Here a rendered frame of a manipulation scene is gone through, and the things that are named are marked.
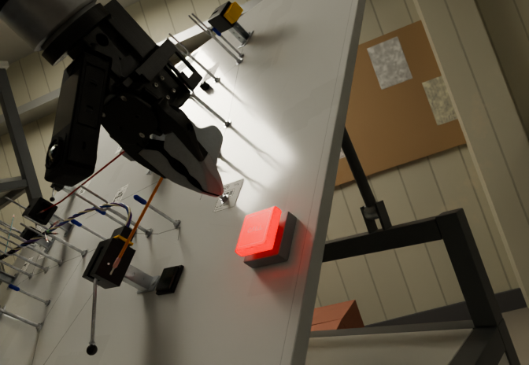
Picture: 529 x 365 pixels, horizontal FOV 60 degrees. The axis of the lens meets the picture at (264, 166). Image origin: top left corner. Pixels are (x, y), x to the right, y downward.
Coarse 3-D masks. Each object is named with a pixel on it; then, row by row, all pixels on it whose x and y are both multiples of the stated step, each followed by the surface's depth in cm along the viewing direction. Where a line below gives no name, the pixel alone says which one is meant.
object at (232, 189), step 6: (240, 180) 67; (228, 186) 68; (234, 186) 67; (240, 186) 66; (228, 192) 67; (234, 192) 66; (228, 198) 66; (234, 198) 65; (216, 204) 68; (222, 204) 67; (228, 204) 65; (234, 204) 64; (216, 210) 67
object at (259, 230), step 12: (252, 216) 53; (264, 216) 51; (276, 216) 50; (252, 228) 51; (264, 228) 49; (276, 228) 50; (240, 240) 51; (252, 240) 50; (264, 240) 48; (240, 252) 51; (252, 252) 50
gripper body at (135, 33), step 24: (72, 24) 38; (96, 24) 40; (120, 24) 43; (48, 48) 39; (72, 48) 41; (96, 48) 41; (120, 48) 43; (144, 48) 45; (168, 48) 45; (120, 72) 42; (144, 72) 42; (168, 72) 45; (120, 96) 41; (144, 96) 42; (168, 96) 44; (120, 120) 43; (144, 120) 42; (144, 144) 45
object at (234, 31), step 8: (216, 8) 101; (224, 8) 97; (216, 16) 97; (216, 24) 100; (224, 24) 99; (232, 24) 98; (232, 32) 102; (240, 32) 103; (248, 32) 104; (240, 40) 103
